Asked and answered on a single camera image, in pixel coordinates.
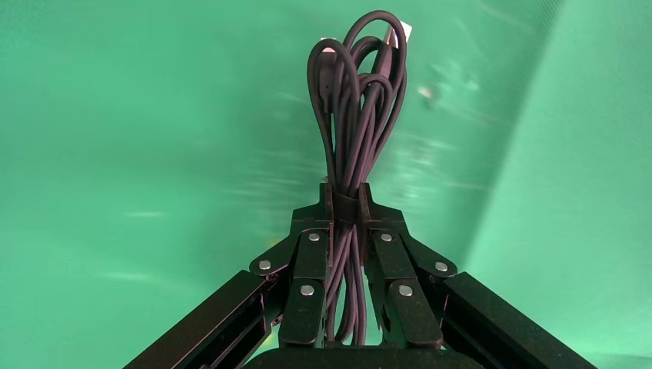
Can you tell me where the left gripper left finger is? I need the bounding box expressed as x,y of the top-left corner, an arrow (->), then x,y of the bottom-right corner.
123,182 -> 336,369

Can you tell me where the black data cable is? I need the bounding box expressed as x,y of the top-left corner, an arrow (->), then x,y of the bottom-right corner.
306,8 -> 413,347

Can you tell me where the green table mat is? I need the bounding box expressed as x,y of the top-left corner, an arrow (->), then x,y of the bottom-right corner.
0,0 -> 652,369

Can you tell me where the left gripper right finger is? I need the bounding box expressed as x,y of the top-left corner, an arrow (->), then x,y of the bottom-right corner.
358,182 -> 598,369

